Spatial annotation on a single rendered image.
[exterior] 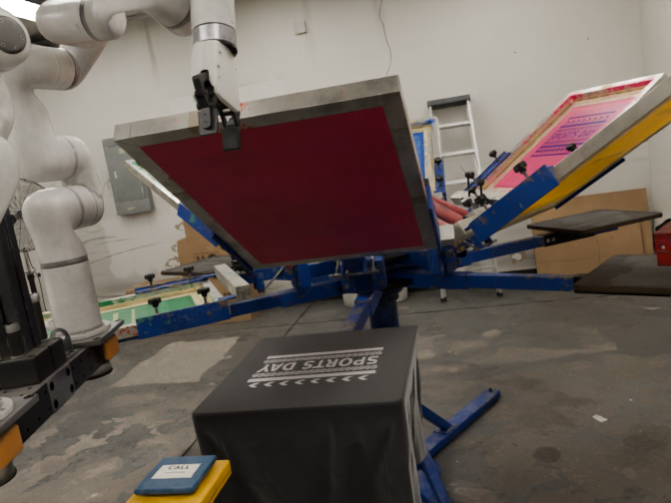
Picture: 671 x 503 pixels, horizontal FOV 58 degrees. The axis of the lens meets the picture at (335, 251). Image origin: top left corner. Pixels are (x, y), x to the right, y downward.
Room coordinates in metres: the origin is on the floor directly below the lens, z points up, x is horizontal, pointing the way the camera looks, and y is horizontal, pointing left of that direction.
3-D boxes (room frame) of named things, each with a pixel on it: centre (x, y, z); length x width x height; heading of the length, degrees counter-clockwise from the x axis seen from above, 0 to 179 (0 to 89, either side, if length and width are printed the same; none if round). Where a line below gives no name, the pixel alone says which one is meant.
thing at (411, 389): (1.34, -0.12, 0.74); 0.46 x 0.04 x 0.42; 167
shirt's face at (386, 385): (1.38, 0.08, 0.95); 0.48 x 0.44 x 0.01; 167
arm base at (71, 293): (1.27, 0.59, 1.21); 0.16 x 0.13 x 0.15; 91
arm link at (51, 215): (1.28, 0.57, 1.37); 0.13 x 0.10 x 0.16; 158
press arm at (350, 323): (1.86, -0.03, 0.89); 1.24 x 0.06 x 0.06; 167
